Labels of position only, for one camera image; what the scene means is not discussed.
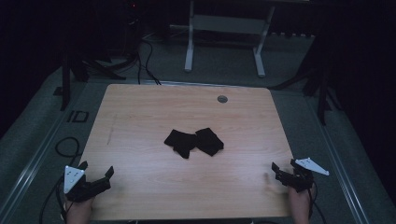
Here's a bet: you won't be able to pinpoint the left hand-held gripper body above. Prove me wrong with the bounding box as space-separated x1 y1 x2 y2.
63 164 112 203

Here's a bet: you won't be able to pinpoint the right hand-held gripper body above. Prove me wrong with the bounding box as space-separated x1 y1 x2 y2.
276 157 331 193

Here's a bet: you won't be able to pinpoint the black sock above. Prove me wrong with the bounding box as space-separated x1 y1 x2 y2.
194 127 225 157
163 129 198 160

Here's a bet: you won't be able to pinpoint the person's left hand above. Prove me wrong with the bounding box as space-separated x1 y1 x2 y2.
64 197 95 224

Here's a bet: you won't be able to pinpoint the person's right hand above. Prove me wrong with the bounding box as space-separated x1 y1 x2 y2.
287 186 313 224

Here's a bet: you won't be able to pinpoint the black metal stand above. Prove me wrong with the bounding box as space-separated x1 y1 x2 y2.
52 50 127 112
269 66 344 126

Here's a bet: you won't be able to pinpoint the left hand-held gripper black cable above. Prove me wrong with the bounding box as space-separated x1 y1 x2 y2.
55 175 69 224

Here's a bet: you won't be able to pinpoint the hand-held gripper black cable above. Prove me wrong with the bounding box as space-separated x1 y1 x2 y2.
307 183 328 224
55 175 69 224

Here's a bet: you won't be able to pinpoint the right hand-held gripper black cable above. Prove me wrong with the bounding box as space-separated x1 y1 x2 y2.
307 183 328 224

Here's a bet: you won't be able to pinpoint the black looped floor cable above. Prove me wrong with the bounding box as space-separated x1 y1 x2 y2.
38 136 83 224

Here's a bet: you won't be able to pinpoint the metal floor rail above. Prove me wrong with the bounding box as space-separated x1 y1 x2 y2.
0 81 92 224
304 94 372 224

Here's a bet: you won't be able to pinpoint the black cables on floor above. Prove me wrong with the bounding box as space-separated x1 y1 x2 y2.
135 37 163 86

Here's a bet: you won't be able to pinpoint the white desk frame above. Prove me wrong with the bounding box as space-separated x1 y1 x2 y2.
169 0 276 78

